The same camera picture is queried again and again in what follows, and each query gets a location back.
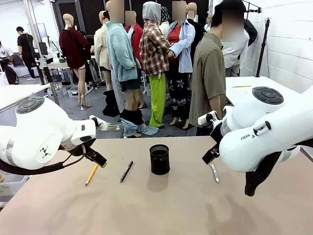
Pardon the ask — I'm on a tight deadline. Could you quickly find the silver pen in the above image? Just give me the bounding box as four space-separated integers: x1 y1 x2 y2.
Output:
209 161 220 184

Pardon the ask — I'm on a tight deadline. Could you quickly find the black mesh pen holder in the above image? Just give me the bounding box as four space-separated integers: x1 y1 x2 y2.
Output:
149 144 171 176

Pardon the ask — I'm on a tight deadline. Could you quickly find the mannequin in black coat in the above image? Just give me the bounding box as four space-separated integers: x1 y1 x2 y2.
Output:
186 2 206 67

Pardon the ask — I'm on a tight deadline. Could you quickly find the mannequin in maroon hoodie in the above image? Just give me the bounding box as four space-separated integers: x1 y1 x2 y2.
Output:
59 13 92 111

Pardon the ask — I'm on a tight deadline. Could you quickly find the mannequin in plaid shirt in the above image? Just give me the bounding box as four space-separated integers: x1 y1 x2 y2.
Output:
138 1 172 129

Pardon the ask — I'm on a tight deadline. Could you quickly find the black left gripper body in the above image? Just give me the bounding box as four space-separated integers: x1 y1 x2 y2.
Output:
71 138 98 160

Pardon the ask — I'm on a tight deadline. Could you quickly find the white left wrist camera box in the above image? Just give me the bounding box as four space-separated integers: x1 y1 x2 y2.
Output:
89 115 107 126

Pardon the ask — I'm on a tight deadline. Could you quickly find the grey metal pole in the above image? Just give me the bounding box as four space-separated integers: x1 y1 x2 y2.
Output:
23 0 61 106

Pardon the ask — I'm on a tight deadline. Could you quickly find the mannequin in light blue fleece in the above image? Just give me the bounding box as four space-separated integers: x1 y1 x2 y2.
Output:
105 0 159 139

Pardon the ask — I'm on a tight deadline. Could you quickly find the plain white table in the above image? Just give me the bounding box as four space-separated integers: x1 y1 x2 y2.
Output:
0 83 51 113

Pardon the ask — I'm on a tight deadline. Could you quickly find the person in white T-shirt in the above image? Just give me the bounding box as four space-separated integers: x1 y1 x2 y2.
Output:
0 41 15 72

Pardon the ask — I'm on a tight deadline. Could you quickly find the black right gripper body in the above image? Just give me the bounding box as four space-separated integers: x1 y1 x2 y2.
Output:
209 120 224 153

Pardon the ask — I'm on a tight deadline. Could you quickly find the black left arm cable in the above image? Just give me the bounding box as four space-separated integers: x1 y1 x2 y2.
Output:
0 144 88 176

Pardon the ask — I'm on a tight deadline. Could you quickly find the mannequin in cream shirt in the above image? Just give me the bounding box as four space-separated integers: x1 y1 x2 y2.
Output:
93 10 113 92

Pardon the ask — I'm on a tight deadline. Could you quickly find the mannequin in black jacket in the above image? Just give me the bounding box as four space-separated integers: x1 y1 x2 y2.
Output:
243 19 259 47

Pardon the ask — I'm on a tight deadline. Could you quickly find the grey plastic crate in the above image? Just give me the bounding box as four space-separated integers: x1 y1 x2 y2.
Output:
67 86 82 99

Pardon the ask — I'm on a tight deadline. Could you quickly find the grey mannequin base plate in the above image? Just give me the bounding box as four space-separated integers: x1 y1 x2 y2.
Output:
98 121 125 132

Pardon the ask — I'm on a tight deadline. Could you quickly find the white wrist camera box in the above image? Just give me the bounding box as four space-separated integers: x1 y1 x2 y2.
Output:
89 115 107 126
198 110 219 127

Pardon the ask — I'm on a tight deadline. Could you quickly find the mannequin in blue shirt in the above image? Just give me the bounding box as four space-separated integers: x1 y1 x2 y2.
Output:
167 0 197 130

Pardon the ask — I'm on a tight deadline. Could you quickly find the mannequin in red jacket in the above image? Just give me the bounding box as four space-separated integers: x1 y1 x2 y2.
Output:
124 10 144 72

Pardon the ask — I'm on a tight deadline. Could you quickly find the person in olive shirt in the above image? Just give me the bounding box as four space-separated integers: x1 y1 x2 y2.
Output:
188 0 246 137

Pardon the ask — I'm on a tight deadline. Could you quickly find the man in black T-shirt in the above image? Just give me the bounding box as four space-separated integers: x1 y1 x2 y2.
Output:
16 26 38 81

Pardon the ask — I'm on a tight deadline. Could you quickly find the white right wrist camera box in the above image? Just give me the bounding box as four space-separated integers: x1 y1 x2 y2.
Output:
198 110 219 127

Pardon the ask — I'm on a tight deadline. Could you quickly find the black cap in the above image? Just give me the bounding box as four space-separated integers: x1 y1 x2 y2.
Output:
212 0 246 18

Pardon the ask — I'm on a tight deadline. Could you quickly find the yellow pencil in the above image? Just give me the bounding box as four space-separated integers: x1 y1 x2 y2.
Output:
85 164 99 186

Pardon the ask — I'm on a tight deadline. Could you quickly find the mannequin in white shirt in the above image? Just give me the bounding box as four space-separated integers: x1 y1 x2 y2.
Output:
221 22 250 77

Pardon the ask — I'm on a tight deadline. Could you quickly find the black pen with blue cap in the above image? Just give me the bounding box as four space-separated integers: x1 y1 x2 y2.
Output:
119 161 134 184

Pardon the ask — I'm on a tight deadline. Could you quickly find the black tripod stand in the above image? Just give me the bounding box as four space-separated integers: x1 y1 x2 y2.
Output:
255 17 272 78

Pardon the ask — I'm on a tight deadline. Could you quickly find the black backpack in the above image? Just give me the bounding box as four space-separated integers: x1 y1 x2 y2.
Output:
3 64 20 85

